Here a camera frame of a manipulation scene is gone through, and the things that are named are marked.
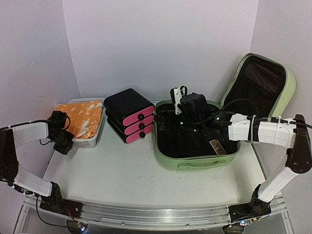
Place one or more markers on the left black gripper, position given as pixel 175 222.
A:
pixel 64 150

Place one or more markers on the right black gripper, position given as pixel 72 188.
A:
pixel 165 118

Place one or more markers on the white perforated plastic basket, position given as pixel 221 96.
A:
pixel 91 142

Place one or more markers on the orange snack bag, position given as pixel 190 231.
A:
pixel 85 118

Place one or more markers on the black pink drawer organizer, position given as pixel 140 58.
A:
pixel 130 114

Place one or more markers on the green hard-shell suitcase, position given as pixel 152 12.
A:
pixel 260 86

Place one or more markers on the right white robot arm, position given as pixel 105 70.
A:
pixel 283 143

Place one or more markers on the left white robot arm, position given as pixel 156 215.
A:
pixel 15 138

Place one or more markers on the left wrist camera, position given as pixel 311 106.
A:
pixel 59 119

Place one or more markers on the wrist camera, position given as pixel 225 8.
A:
pixel 59 119
pixel 191 105

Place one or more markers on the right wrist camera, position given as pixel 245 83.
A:
pixel 191 105

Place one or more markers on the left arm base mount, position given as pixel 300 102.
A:
pixel 62 206

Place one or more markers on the aluminium front rail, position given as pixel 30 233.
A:
pixel 166 219

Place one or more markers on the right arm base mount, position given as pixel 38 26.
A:
pixel 256 208

